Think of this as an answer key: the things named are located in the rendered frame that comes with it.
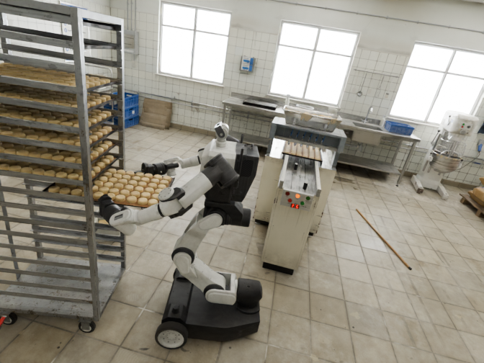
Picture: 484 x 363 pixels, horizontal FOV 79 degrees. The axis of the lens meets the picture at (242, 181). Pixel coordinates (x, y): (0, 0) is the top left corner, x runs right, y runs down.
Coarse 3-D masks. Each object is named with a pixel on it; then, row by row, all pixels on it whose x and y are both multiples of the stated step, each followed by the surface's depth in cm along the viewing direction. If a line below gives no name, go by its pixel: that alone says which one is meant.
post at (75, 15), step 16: (80, 16) 113; (80, 32) 115; (80, 48) 117; (80, 64) 119; (80, 80) 122; (80, 96) 124; (80, 112) 127; (80, 128) 130; (80, 144) 133; (96, 256) 162; (96, 272) 166; (96, 288) 169; (96, 304) 174; (96, 320) 180
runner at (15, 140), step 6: (0, 138) 135; (6, 138) 135; (12, 138) 135; (18, 138) 135; (24, 138) 135; (24, 144) 136; (30, 144) 136; (36, 144) 136; (42, 144) 136; (48, 144) 136; (54, 144) 136; (60, 144) 136; (66, 144) 136; (66, 150) 137; (72, 150) 137; (78, 150) 137; (90, 150) 138
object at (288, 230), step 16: (288, 176) 253; (304, 176) 258; (272, 208) 240; (288, 208) 236; (272, 224) 245; (288, 224) 242; (304, 224) 239; (272, 240) 251; (288, 240) 247; (304, 240) 244; (272, 256) 257; (288, 256) 254; (288, 272) 264
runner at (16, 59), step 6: (0, 54) 120; (6, 54) 120; (6, 60) 121; (12, 60) 121; (18, 60) 121; (24, 60) 121; (30, 60) 121; (36, 60) 121; (42, 60) 121; (48, 60) 121; (42, 66) 122; (48, 66) 122; (54, 66) 122; (60, 66) 122; (66, 66) 122; (72, 66) 122
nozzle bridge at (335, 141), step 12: (276, 120) 292; (276, 132) 293; (288, 132) 290; (300, 132) 288; (312, 132) 277; (324, 132) 279; (336, 132) 288; (312, 144) 285; (324, 144) 288; (336, 144) 285; (336, 156) 292
